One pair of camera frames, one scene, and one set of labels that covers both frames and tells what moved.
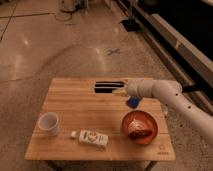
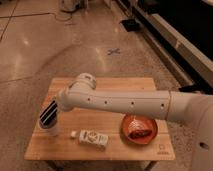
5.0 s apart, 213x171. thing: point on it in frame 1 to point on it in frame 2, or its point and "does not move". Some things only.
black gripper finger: (109, 84) to (48, 117)
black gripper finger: (104, 90) to (48, 117)
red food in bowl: (137, 130) does not move
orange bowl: (139, 127) does not move
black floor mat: (131, 25) does not move
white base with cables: (73, 5) does not move
